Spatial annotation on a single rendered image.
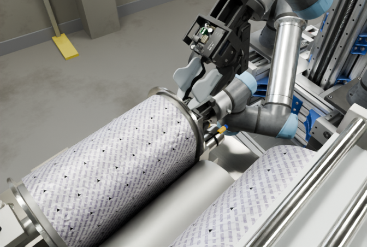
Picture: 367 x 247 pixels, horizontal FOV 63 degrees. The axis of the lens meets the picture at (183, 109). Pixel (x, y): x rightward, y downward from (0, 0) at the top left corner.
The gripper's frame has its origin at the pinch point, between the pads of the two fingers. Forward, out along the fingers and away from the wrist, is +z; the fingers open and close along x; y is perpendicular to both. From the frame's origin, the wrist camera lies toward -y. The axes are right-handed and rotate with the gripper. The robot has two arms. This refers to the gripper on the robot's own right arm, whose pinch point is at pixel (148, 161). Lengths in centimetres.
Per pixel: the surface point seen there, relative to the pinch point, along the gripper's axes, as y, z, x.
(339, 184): 34.7, 2.1, 32.2
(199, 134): 18.7, -2.6, 12.3
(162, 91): 22.4, -2.6, 3.6
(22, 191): 21.5, 22.1, 4.3
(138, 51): -109, -107, -159
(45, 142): -109, 3, -122
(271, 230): 36.6, 10.1, 30.6
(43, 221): 20.7, 22.0, 9.4
